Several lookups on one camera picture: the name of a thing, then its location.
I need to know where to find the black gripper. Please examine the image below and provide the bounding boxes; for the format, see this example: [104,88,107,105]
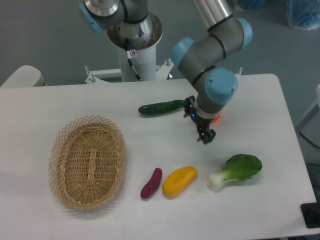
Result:
[183,96,216,145]

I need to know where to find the green cucumber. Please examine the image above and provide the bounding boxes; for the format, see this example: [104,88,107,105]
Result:
[138,99,184,117]

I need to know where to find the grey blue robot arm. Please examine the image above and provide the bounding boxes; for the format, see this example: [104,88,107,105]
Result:
[78,0,253,144]

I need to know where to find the orange tangerine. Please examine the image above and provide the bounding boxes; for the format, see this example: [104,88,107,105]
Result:
[211,112,221,123]

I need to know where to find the yellow mango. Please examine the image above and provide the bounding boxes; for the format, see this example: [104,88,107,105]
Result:
[162,166,198,197]

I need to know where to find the green bok choy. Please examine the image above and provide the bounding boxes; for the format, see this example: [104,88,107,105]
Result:
[207,154,263,190]

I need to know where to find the purple sweet potato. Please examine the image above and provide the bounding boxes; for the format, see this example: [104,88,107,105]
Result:
[140,167,163,199]

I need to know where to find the woven wicker basket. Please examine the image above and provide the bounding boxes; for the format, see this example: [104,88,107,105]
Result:
[48,116,126,210]

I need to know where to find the black device at table edge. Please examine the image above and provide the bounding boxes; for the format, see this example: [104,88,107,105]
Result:
[300,202,320,229]

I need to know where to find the blue plastic bag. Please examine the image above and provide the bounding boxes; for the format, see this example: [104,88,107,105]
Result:
[286,0,320,30]

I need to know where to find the white chair back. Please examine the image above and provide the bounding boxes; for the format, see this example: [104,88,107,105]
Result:
[0,65,48,89]

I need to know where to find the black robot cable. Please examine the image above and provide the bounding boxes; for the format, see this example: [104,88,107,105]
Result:
[124,37,143,82]

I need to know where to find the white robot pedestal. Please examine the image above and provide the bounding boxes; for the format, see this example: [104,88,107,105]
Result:
[85,12,174,84]

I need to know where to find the white table leg frame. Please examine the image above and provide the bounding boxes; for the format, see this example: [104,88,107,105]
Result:
[295,85,320,149]

